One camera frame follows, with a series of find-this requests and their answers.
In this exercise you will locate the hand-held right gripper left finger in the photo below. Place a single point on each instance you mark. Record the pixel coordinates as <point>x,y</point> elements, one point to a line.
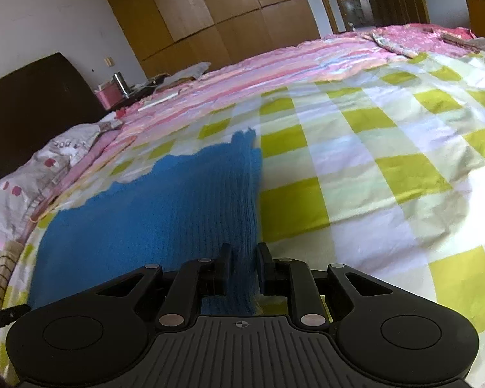
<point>226,268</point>

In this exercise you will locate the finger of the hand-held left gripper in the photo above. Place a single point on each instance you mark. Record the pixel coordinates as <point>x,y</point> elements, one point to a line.
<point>12,313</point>

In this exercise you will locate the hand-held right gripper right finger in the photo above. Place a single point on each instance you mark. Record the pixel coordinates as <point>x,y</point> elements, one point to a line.
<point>262,268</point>

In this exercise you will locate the blue patterned knit sweater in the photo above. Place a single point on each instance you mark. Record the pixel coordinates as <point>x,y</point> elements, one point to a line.
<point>165,210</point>

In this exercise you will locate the yellow checked bed sheet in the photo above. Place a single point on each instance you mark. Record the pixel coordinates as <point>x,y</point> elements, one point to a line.
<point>367,210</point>

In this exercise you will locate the printed white pillow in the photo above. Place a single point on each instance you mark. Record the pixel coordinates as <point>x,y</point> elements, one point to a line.
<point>44,169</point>

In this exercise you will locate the white flat strip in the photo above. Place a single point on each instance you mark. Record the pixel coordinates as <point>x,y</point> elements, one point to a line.
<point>158,102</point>

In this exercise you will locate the pink striped quilt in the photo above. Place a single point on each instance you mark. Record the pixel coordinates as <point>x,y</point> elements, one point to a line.
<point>266,68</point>

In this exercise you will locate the pink storage box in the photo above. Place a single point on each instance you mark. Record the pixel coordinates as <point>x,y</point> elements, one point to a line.
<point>107,98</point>

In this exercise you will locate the dark wooden board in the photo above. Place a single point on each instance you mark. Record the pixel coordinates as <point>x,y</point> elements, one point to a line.
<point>28,105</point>

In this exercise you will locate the metal thermos bottle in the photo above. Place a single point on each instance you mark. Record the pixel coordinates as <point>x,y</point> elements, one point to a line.
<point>120,84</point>

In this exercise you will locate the wooden wardrobe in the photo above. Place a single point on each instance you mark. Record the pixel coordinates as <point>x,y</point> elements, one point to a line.
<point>218,12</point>

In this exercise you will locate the pink floral quilt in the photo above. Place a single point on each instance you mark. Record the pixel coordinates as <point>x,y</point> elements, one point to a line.
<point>420,38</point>

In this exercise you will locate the brown patterned cloth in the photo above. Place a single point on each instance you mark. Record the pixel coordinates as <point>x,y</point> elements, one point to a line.
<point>473,42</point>

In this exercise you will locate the wall switch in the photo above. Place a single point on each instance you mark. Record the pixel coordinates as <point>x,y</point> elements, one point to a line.
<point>110,62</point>

